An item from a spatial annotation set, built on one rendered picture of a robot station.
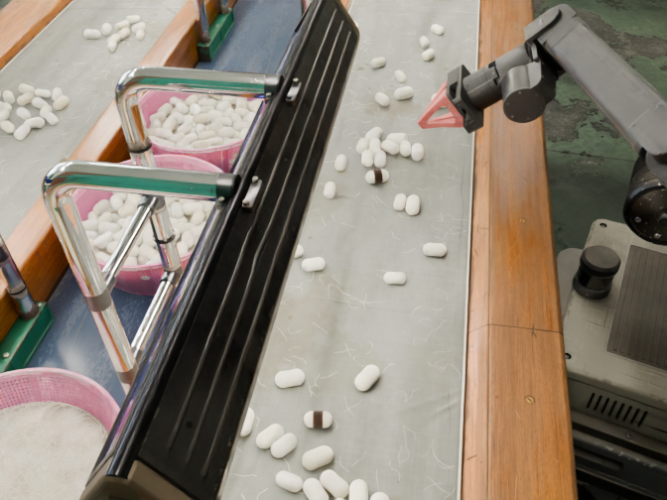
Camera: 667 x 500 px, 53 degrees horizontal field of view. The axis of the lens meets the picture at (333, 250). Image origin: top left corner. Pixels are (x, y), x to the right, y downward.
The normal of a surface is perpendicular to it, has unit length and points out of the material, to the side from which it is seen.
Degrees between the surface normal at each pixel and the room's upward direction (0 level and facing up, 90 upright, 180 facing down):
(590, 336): 0
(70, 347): 0
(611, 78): 43
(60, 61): 0
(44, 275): 90
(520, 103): 93
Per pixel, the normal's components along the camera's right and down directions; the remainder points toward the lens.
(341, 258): -0.02, -0.71
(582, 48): -0.69, -0.53
